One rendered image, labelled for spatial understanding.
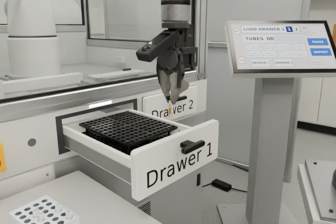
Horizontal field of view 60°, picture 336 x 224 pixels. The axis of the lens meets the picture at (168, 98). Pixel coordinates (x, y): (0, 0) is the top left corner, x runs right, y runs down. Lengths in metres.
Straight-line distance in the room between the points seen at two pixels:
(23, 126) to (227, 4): 1.93
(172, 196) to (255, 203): 0.63
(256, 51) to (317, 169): 0.72
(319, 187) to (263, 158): 0.85
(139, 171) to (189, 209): 0.86
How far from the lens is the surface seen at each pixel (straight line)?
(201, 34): 1.24
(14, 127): 0.82
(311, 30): 1.66
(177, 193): 1.33
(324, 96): 3.57
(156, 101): 1.05
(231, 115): 2.50
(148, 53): 0.68
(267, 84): 1.55
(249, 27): 1.55
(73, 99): 0.87
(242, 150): 2.56
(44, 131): 0.85
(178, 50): 0.74
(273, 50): 1.50
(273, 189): 1.78
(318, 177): 0.90
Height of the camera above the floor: 1.17
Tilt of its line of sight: 14 degrees down
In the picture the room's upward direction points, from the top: straight up
